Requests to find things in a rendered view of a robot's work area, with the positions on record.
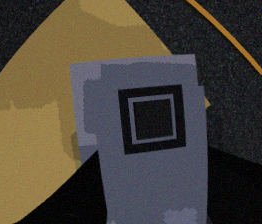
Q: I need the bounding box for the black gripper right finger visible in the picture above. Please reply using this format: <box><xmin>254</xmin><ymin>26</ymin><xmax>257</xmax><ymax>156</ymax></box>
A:
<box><xmin>207</xmin><ymin>145</ymin><xmax>262</xmax><ymax>224</ymax></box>

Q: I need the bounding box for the orange thin rod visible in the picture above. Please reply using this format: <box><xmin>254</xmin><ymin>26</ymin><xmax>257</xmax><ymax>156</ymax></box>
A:
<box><xmin>183</xmin><ymin>0</ymin><xmax>262</xmax><ymax>75</ymax></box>

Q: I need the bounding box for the tan wooden floor panel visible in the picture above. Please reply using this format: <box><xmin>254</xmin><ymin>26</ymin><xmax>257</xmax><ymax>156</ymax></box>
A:
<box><xmin>0</xmin><ymin>0</ymin><xmax>172</xmax><ymax>224</ymax></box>

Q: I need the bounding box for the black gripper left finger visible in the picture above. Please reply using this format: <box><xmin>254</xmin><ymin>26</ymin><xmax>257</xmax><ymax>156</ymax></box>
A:
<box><xmin>14</xmin><ymin>149</ymin><xmax>108</xmax><ymax>224</ymax></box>

